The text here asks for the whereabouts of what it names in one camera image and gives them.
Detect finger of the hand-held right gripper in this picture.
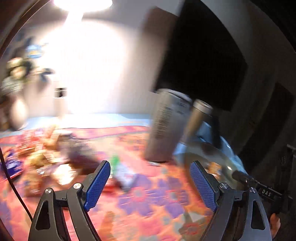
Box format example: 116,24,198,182
232,170,257,186

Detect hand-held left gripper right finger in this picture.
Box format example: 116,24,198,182
189,160,273,241

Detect blue and white artificial flowers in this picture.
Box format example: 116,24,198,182
0,35,54,102

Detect large grey printed bag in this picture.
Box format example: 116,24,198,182
144,88,193,163

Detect green label snack packet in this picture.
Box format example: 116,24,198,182
110,155,137,189

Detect pile of snack packets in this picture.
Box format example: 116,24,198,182
0,128,111,197

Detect white ribbed vase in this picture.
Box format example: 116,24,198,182
10,100,29,130

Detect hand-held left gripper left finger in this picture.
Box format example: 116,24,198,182
28,160,111,241

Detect person's right hand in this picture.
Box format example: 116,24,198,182
270,213,281,240

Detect light blue cloth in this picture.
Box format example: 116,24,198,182
23,113,158,130

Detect purple white chip bag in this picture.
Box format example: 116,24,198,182
58,134,103,168

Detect slim gold can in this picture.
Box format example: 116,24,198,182
183,98,213,144

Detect black cable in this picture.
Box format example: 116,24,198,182
0,146,34,223

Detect white desk lamp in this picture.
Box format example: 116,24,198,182
53,0,114,121

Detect dark monitor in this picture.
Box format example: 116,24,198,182
153,0,248,112

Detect light blue round container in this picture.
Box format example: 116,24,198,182
173,120,243,183

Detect floral patterned cloth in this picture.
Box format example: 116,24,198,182
0,125,232,241

